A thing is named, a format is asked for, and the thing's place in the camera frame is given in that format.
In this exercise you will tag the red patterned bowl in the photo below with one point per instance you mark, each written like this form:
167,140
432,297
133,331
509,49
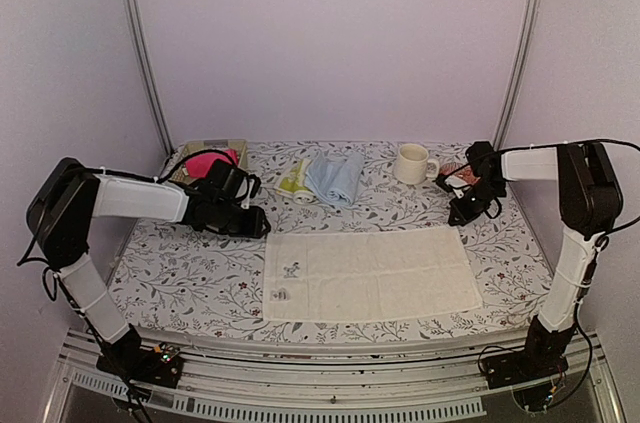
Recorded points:
459,173

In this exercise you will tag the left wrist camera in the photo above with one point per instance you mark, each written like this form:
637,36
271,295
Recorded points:
248,190

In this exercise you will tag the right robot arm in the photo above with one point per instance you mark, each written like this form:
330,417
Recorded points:
590,201

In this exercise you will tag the cream towel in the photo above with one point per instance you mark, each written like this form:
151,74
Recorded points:
367,277

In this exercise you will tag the green plastic basket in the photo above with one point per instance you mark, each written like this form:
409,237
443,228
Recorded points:
193,147

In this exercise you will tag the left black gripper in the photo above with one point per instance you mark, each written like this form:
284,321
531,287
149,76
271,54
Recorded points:
254,227

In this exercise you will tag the aluminium post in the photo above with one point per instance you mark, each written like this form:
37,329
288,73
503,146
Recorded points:
141,52
526,34

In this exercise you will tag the green white towel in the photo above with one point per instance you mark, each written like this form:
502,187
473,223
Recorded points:
292,184

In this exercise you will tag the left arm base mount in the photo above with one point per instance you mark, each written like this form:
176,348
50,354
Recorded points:
135,363

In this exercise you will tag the pink towel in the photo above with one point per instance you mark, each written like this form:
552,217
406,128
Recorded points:
198,166

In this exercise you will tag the left aluminium post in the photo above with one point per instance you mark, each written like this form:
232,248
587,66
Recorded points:
141,52

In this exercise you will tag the right aluminium post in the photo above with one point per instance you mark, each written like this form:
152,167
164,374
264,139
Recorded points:
526,34

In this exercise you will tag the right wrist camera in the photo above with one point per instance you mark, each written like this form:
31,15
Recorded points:
453,184

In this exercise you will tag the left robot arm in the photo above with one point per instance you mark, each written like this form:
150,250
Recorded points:
74,198

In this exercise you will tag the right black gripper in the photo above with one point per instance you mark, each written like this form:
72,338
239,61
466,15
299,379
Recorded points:
465,216

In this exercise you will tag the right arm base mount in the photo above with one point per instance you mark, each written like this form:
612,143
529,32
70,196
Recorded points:
525,368

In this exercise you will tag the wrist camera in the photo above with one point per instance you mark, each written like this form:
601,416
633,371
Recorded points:
248,190
453,184

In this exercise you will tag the blue rolled towel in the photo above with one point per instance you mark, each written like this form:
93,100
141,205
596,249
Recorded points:
335,182

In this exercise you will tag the cream ceramic mug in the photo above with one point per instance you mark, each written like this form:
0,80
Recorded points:
414,164

